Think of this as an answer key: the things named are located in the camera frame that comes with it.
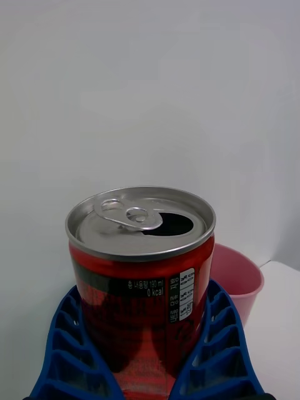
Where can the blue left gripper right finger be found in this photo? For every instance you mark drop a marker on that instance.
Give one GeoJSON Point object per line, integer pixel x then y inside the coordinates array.
{"type": "Point", "coordinates": [222, 359]}

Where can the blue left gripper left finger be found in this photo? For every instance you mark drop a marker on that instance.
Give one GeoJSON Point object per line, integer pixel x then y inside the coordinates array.
{"type": "Point", "coordinates": [72, 368]}

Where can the red drink can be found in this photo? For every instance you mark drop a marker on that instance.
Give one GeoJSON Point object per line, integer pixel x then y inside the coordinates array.
{"type": "Point", "coordinates": [137, 312]}

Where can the pink plastic bin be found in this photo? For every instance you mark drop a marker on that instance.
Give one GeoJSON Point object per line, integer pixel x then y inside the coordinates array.
{"type": "Point", "coordinates": [242, 281]}

